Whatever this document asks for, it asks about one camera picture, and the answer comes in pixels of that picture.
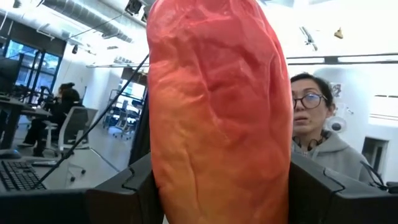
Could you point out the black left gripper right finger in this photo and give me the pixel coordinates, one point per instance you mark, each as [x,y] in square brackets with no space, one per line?
[326,205]

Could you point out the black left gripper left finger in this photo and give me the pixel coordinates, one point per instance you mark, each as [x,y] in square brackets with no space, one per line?
[93,208]

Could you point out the red-orange toy mango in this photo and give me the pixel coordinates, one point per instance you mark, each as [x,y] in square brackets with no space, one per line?
[217,109]

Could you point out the person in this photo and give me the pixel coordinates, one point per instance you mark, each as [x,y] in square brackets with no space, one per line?
[329,152]
[62,102]

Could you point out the black computer keyboard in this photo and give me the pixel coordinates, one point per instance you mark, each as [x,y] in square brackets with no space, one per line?
[17,175]

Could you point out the white office chair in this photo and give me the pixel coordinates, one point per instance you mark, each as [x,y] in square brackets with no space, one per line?
[74,124]

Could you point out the black computer mouse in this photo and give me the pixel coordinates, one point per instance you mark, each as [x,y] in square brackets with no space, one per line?
[9,154]

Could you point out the dark office desk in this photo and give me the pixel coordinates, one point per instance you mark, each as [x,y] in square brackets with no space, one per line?
[18,107]

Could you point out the dark computer monitor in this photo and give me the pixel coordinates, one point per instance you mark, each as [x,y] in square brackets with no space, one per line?
[9,73]

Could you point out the white dome camera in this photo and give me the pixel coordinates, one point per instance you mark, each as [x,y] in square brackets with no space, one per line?
[336,126]

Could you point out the black post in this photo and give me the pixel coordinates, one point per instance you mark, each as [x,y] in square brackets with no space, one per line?
[141,137]

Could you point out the silver ceiling duct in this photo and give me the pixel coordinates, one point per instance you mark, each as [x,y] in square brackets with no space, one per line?
[93,21]

